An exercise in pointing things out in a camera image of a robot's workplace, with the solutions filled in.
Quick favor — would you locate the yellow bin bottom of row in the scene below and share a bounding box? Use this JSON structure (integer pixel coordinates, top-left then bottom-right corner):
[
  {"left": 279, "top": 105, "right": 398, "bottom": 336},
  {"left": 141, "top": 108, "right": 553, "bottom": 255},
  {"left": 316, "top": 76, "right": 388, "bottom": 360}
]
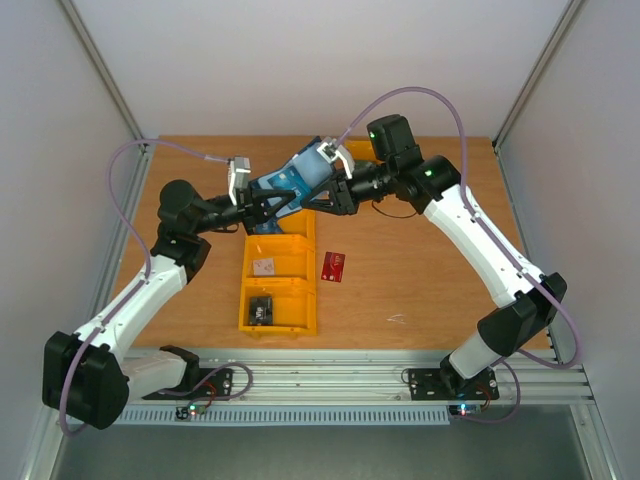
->
[{"left": 238, "top": 277, "right": 318, "bottom": 338}]

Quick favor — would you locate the grey slotted cable duct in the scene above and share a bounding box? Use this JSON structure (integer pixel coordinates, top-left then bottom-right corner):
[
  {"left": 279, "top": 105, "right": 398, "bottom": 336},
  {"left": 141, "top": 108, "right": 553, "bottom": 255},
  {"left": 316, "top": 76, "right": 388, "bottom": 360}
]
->
[{"left": 116, "top": 405, "right": 450, "bottom": 427}]

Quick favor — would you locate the yellow single bin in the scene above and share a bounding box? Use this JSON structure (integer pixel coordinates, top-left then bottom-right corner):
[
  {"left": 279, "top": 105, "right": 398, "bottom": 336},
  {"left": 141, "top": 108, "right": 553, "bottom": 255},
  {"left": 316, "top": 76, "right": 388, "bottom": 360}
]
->
[{"left": 344, "top": 140, "right": 380, "bottom": 165}]

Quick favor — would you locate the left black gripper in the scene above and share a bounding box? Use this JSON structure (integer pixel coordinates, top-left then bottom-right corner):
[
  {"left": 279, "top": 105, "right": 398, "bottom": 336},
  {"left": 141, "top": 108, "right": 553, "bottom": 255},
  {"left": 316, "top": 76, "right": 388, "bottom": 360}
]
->
[{"left": 193, "top": 179, "right": 297, "bottom": 236}]

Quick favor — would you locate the yellow bin middle of row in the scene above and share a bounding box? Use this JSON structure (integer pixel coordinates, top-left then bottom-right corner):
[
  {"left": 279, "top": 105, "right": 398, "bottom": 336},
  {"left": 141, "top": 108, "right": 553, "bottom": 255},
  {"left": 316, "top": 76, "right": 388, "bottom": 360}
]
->
[{"left": 242, "top": 234, "right": 316, "bottom": 282}]

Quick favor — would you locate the black card in bin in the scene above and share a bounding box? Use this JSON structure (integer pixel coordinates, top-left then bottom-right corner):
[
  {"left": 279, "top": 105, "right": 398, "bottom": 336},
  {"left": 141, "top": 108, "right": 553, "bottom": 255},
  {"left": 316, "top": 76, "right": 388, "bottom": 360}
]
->
[{"left": 248, "top": 296, "right": 274, "bottom": 326}]

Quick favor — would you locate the blue card holder wallet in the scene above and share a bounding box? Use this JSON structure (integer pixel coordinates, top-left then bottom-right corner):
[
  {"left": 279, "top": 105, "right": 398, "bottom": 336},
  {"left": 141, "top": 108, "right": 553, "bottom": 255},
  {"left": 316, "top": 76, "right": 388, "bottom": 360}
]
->
[{"left": 249, "top": 136, "right": 333, "bottom": 219}]

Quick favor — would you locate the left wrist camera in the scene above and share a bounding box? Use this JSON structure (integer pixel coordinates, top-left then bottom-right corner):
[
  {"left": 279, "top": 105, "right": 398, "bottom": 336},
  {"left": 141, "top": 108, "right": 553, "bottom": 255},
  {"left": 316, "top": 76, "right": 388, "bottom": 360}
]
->
[{"left": 228, "top": 156, "right": 251, "bottom": 206}]

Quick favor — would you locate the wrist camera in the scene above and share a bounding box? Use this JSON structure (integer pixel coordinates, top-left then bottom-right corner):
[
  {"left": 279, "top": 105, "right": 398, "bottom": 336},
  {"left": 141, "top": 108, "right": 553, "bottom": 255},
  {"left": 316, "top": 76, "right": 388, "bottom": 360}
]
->
[
  {"left": 316, "top": 137, "right": 355, "bottom": 179},
  {"left": 228, "top": 156, "right": 251, "bottom": 206}
]

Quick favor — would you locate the white card in bin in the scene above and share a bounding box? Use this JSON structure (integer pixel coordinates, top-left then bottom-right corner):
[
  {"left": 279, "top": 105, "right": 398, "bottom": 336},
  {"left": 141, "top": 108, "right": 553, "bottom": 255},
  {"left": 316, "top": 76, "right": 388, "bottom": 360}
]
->
[{"left": 252, "top": 258, "right": 275, "bottom": 277}]

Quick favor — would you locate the yellow bin top of row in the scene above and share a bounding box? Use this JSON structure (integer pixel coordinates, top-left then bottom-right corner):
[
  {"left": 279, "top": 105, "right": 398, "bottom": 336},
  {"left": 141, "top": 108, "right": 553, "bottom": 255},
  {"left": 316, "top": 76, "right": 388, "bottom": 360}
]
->
[{"left": 267, "top": 210, "right": 316, "bottom": 240}]

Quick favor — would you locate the yellow bin of row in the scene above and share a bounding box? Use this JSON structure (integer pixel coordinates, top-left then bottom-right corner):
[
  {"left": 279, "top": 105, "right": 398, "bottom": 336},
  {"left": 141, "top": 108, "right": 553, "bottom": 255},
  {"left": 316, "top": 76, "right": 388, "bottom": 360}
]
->
[
  {"left": 267, "top": 210, "right": 316, "bottom": 240},
  {"left": 238, "top": 277, "right": 318, "bottom": 338},
  {"left": 242, "top": 234, "right": 316, "bottom": 282}
]

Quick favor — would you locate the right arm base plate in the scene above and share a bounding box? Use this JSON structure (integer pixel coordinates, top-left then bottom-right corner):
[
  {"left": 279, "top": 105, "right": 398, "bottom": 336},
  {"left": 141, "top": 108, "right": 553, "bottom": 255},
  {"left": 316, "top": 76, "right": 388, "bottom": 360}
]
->
[{"left": 408, "top": 368, "right": 500, "bottom": 402}]

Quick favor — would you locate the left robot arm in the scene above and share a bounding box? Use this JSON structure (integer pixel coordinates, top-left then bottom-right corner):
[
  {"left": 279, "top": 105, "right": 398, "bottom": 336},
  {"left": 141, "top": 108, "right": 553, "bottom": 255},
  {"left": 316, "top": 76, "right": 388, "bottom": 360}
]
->
[{"left": 43, "top": 180, "right": 296, "bottom": 436}]

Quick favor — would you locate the blue card in bin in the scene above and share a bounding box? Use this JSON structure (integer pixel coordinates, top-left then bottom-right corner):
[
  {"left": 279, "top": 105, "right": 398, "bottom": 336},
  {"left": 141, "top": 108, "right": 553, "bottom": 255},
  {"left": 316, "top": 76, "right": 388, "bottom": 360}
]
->
[{"left": 255, "top": 222, "right": 283, "bottom": 235}]

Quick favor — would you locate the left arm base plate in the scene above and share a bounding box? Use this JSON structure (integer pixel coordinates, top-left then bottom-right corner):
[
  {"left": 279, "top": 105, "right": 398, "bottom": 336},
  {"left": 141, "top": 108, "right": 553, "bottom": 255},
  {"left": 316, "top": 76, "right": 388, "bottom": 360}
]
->
[{"left": 143, "top": 368, "right": 233, "bottom": 401}]

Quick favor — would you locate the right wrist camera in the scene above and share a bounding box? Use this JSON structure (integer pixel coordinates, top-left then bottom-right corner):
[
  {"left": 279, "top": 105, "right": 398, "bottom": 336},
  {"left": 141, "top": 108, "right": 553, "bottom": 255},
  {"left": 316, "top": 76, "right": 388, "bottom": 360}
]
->
[{"left": 316, "top": 137, "right": 355, "bottom": 179}]

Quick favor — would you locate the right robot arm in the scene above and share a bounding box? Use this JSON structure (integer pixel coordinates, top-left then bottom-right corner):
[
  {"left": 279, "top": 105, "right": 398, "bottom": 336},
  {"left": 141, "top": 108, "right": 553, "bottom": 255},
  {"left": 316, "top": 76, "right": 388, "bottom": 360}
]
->
[{"left": 301, "top": 114, "right": 567, "bottom": 399}]

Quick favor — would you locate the red credit card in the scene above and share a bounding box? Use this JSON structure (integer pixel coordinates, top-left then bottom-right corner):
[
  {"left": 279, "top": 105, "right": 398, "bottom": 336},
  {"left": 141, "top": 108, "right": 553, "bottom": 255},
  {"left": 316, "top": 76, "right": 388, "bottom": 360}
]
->
[{"left": 321, "top": 252, "right": 346, "bottom": 283}]

